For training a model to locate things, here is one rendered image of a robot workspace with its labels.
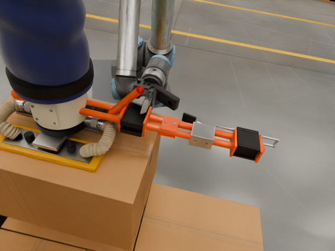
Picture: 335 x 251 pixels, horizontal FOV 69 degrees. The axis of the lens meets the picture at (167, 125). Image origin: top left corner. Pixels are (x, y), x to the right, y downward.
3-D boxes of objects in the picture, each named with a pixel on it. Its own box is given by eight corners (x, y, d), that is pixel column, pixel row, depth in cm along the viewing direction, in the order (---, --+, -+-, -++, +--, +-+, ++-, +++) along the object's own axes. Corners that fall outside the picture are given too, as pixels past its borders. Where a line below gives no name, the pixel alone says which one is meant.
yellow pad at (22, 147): (-7, 148, 78) (-13, 137, 75) (13, 127, 85) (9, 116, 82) (95, 173, 76) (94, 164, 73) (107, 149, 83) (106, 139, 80)
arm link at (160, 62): (170, 74, 107) (172, 54, 100) (164, 91, 98) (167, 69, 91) (149, 71, 108) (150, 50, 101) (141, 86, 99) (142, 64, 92)
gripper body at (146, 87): (128, 109, 85) (137, 89, 94) (152, 114, 85) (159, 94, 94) (128, 91, 80) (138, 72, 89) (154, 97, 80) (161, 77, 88)
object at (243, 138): (229, 156, 74) (234, 146, 70) (229, 139, 79) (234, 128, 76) (256, 163, 73) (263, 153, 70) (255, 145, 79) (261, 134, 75)
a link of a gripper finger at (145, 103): (125, 110, 74) (133, 100, 82) (144, 115, 73) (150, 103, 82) (126, 101, 72) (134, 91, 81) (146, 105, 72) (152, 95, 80)
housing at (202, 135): (188, 145, 76) (191, 135, 72) (191, 130, 80) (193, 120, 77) (210, 150, 75) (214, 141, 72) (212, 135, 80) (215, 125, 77)
